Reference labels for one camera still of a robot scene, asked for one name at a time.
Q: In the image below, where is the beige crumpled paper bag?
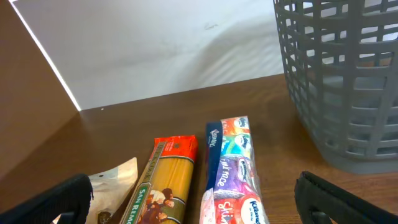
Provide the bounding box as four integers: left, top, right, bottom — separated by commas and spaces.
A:
51, 157, 139, 224

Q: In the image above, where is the grey plastic basket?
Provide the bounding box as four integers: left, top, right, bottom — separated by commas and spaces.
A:
273, 0, 397, 174

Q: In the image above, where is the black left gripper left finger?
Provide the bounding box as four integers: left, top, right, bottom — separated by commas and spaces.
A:
1, 174, 93, 224

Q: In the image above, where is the San Remo spaghetti pack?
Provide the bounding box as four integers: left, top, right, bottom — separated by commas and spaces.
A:
120, 135, 198, 224

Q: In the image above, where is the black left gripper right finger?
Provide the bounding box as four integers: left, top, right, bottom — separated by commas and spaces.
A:
294, 171, 397, 224

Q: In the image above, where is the Kleenex tissue multipack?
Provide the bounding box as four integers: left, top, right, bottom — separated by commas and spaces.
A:
200, 116, 269, 224

